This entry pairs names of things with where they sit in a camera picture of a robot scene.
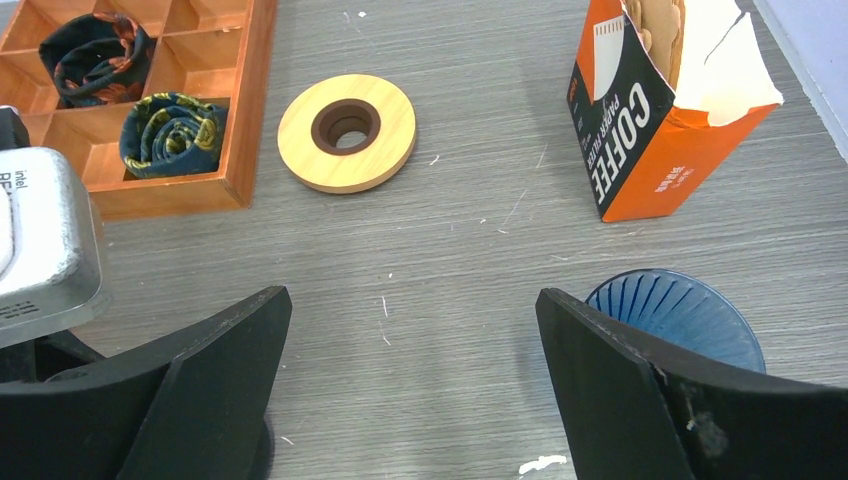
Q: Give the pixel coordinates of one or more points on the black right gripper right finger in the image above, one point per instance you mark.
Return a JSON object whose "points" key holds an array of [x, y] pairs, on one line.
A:
{"points": [[635, 406]]}

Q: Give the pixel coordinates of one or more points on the orange compartment tray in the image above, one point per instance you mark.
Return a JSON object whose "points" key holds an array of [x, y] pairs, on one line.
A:
{"points": [[216, 51]]}

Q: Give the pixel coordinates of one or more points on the orange coffee filter box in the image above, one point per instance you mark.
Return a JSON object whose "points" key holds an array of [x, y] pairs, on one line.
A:
{"points": [[645, 146]]}

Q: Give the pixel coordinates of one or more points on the black dripper compartment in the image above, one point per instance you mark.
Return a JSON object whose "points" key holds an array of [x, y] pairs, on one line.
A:
{"points": [[97, 59], [172, 134]]}

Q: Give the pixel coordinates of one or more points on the wooden ring holder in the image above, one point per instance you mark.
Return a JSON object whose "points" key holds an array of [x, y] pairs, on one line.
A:
{"points": [[348, 133]]}

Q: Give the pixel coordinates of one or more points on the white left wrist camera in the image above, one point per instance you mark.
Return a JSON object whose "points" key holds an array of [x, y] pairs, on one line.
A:
{"points": [[53, 273]]}

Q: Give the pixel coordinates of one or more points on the brown paper filter stack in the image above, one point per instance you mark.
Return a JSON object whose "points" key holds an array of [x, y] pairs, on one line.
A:
{"points": [[660, 26]]}

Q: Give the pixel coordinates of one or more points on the black dripper middle compartment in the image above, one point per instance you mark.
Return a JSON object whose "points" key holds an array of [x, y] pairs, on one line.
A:
{"points": [[97, 59]]}

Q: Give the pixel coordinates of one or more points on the blue ribbed dripper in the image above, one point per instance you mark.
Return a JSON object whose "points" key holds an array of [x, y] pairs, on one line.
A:
{"points": [[682, 310]]}

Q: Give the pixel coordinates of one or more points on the black dripper bottom compartment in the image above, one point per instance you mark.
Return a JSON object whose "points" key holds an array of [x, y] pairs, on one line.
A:
{"points": [[172, 134]]}

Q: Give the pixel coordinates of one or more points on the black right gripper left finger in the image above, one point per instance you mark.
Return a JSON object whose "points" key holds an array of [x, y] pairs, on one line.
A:
{"points": [[188, 405]]}

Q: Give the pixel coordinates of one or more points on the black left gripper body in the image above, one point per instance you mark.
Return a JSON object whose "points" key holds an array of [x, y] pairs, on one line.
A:
{"points": [[45, 356]]}

